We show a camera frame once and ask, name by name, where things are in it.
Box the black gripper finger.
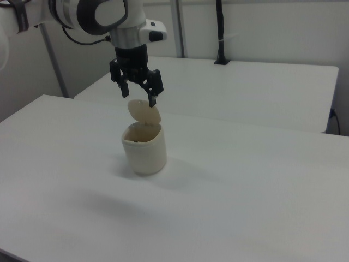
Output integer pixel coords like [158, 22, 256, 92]
[137, 69, 165, 108]
[109, 58, 130, 98]

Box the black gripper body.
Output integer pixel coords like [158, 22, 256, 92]
[114, 45, 150, 85]

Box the cream trash bin with lid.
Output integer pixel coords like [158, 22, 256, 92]
[121, 99, 168, 176]

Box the black pole with clamp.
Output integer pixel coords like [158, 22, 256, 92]
[214, 0, 231, 66]

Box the white table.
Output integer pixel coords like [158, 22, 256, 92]
[74, 56, 340, 134]

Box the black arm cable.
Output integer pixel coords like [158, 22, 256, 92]
[62, 26, 112, 46]

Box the grey metal frame post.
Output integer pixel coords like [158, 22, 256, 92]
[40, 23, 69, 98]
[170, 0, 189, 58]

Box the grey strap on arm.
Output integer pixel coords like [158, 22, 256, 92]
[10, 0, 30, 34]

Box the black power cable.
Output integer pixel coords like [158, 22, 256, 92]
[329, 108, 342, 135]

